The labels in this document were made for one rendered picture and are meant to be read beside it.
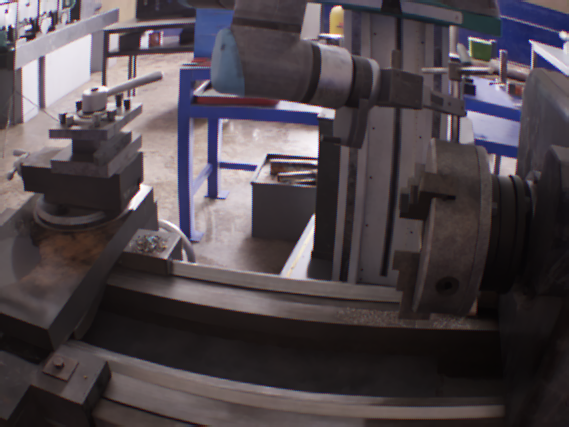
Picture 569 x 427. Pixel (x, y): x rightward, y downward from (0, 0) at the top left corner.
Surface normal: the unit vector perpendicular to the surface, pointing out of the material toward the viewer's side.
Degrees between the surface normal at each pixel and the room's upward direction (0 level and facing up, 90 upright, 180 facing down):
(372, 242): 90
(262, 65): 82
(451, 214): 55
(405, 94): 73
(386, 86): 79
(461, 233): 66
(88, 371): 0
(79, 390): 0
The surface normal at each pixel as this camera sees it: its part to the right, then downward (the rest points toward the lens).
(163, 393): 0.03, -0.89
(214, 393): -0.12, -0.26
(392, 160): -0.28, 0.43
